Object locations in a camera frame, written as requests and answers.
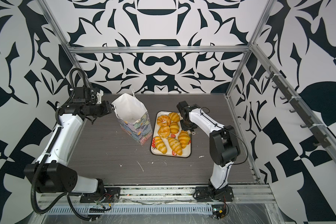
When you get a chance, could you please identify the small croissant middle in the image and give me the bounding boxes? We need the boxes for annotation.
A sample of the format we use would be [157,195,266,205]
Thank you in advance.
[169,122,180,134]

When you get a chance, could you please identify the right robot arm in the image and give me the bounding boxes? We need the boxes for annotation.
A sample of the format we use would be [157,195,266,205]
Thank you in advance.
[177,101,241,196]

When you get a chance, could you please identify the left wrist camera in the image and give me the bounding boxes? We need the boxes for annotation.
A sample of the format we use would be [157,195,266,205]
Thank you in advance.
[96,89,104,104]

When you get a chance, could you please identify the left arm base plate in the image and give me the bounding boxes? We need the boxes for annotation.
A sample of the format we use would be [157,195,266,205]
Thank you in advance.
[80,187,121,203]

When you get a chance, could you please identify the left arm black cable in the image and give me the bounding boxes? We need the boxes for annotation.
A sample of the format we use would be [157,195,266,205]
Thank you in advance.
[30,68,113,222]

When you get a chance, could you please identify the white strawberry tray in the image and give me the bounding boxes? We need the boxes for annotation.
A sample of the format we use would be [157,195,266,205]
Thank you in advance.
[150,111,191,158]

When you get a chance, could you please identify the small circuit board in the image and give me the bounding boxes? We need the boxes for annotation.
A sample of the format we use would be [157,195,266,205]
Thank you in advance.
[212,205,229,220]

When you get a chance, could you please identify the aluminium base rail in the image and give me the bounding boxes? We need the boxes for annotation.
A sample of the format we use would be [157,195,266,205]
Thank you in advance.
[36,184,275,205]

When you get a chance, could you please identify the ring-shaped bread top left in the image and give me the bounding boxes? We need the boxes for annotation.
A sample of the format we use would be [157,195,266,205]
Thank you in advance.
[156,115,171,127]

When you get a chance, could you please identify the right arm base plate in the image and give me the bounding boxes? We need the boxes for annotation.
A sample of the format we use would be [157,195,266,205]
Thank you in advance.
[193,186,234,202]

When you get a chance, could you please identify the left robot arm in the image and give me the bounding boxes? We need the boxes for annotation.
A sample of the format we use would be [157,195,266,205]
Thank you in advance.
[24,87,113,197]

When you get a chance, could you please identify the round bread middle left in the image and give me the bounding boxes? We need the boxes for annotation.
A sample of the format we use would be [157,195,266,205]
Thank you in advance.
[157,126,170,139]

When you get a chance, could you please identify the white floral paper bag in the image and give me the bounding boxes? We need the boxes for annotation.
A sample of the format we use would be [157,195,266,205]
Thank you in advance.
[112,93,153,145]

